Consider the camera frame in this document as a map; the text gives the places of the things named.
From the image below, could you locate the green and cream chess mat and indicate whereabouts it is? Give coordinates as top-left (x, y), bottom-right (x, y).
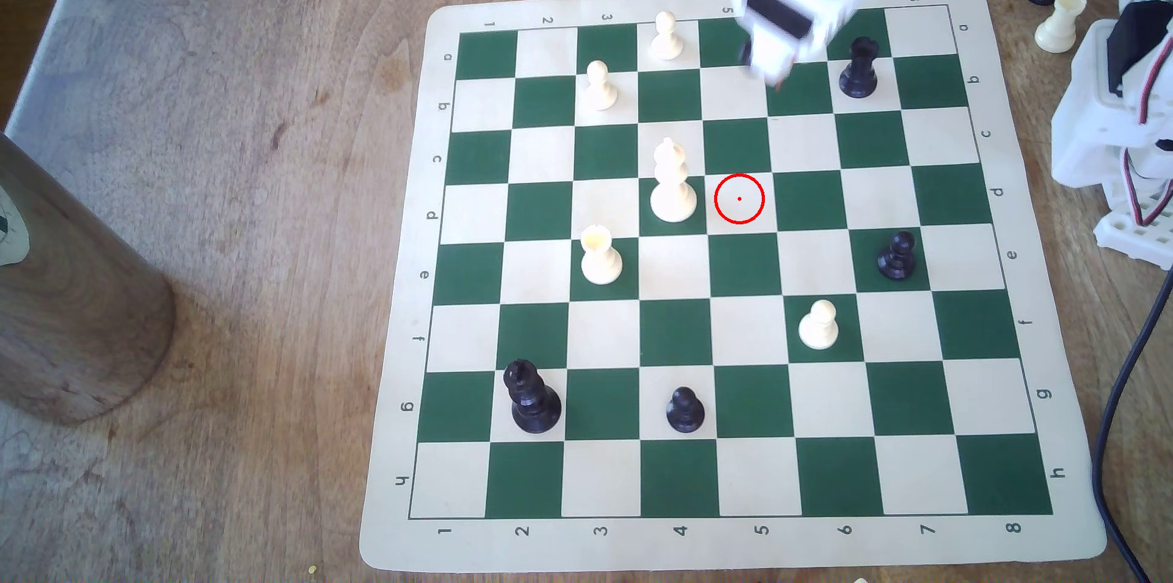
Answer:
top-left (359, 0), bottom-right (1108, 575)

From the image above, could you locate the red servo wire bundle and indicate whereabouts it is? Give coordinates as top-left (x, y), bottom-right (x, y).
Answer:
top-left (1120, 15), bottom-right (1173, 229)

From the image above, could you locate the white pawn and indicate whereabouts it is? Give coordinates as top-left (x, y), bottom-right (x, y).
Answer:
top-left (798, 299), bottom-right (841, 351)
top-left (585, 59), bottom-right (619, 111)
top-left (649, 11), bottom-right (685, 62)

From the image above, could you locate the tall white king piece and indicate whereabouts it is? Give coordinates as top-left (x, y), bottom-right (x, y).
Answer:
top-left (649, 136), bottom-right (698, 224)

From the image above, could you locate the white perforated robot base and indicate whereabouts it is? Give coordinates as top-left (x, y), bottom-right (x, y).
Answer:
top-left (1093, 184), bottom-right (1173, 273)

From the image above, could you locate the white rook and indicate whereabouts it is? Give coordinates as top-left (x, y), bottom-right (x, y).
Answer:
top-left (580, 224), bottom-right (624, 286)
top-left (1034, 0), bottom-right (1088, 53)

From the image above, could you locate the white paper label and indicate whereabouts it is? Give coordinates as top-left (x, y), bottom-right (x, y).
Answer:
top-left (0, 184), bottom-right (31, 268)

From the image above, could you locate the black power cable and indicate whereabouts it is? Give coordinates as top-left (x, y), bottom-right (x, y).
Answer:
top-left (1091, 269), bottom-right (1173, 583)

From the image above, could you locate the brown wooden cylinder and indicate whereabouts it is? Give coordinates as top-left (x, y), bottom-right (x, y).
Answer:
top-left (0, 132), bottom-right (177, 427)

